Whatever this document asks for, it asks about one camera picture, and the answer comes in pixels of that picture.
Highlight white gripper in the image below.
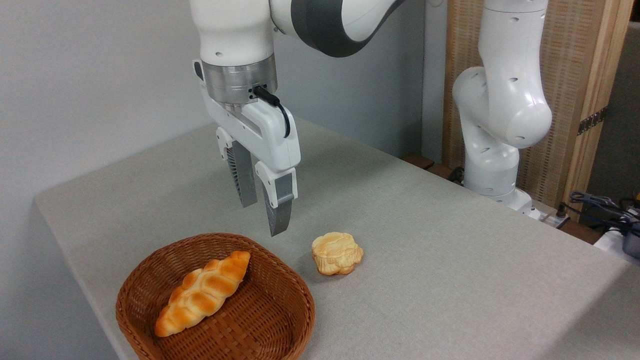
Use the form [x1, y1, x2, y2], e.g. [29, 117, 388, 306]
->
[193, 59, 302, 237]

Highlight black metal screen hinge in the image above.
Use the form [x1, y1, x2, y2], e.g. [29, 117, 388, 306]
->
[577, 105, 609, 136]

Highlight long braided bread loaf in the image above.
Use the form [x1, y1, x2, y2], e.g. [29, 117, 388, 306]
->
[154, 250, 251, 338]

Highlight bundle of dark cables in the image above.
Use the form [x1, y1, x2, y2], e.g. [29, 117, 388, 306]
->
[569, 190, 640, 236]

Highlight wooden woven screen panel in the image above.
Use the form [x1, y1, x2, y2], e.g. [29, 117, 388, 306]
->
[442, 0, 635, 221]

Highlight brown wooden base board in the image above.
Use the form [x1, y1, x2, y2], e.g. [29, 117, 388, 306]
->
[402, 153, 467, 187]

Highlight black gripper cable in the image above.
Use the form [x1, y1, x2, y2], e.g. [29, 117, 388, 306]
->
[252, 85, 292, 139]

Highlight round flower-shaped bread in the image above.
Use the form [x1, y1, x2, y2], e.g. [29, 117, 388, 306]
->
[311, 232, 364, 276]

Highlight brown wicker basket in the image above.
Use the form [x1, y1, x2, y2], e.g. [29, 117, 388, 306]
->
[115, 232, 316, 360]

